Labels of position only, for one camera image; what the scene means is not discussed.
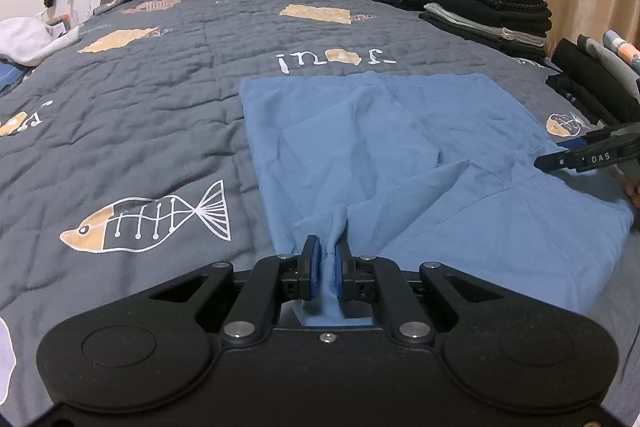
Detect black folded clothes stack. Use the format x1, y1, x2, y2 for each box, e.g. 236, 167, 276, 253
423, 0, 552, 58

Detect blue patterned pillow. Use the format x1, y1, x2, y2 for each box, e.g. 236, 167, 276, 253
0, 61, 30, 98

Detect grey quilted bedspread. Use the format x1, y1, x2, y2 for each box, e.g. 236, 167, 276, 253
1, 0, 639, 426

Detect patterned folded clothes pile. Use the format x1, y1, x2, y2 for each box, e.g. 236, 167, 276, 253
546, 35, 639, 126

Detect person right hand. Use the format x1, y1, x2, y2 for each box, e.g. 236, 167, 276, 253
623, 179, 640, 209

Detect blue shirt garment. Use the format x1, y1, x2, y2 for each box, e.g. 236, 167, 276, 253
240, 72, 634, 326

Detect light grey hoodie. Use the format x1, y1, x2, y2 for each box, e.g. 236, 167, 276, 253
0, 17, 79, 67

